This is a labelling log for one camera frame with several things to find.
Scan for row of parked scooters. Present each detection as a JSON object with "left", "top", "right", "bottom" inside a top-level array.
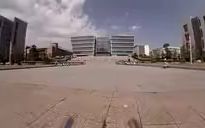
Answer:
[
  {"left": 53, "top": 59, "right": 87, "bottom": 67},
  {"left": 115, "top": 58, "right": 138, "bottom": 66}
]

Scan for dark grey office building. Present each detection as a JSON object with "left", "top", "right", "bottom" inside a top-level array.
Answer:
[{"left": 0, "top": 10, "right": 29, "bottom": 65}]

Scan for wide pale stone steps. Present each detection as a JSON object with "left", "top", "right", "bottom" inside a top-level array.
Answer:
[{"left": 79, "top": 55, "right": 131, "bottom": 64}]

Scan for low pale building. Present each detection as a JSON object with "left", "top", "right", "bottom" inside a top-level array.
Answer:
[{"left": 151, "top": 45, "right": 182, "bottom": 58}]

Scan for grey paved plaza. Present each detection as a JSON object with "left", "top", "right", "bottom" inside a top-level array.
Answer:
[{"left": 0, "top": 59, "right": 205, "bottom": 128}]

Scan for wide banded glass building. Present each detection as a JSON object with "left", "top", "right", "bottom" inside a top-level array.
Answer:
[{"left": 70, "top": 34, "right": 136, "bottom": 57}]

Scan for person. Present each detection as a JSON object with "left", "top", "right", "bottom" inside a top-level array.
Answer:
[{"left": 162, "top": 58, "right": 169, "bottom": 69}]

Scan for low brown building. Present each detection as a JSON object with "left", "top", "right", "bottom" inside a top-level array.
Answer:
[{"left": 25, "top": 42, "right": 73, "bottom": 61}]

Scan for low raised border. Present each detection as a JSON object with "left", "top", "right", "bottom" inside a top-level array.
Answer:
[
  {"left": 0, "top": 63, "right": 56, "bottom": 72},
  {"left": 135, "top": 61, "right": 205, "bottom": 72}
]

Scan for small white building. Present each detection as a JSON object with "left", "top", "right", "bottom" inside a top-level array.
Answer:
[{"left": 133, "top": 44, "right": 151, "bottom": 57}]

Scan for robot's own part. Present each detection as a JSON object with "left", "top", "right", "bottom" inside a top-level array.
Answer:
[
  {"left": 61, "top": 116, "right": 76, "bottom": 128},
  {"left": 127, "top": 117, "right": 142, "bottom": 128}
]

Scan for pole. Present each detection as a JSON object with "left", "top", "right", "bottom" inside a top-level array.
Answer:
[{"left": 188, "top": 14, "right": 194, "bottom": 65}]

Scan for row of trees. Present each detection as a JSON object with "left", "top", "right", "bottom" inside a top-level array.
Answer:
[
  {"left": 22, "top": 45, "right": 53, "bottom": 65},
  {"left": 149, "top": 42, "right": 191, "bottom": 63}
]

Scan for pale gridded office building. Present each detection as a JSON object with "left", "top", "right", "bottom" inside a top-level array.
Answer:
[{"left": 182, "top": 10, "right": 205, "bottom": 62}]

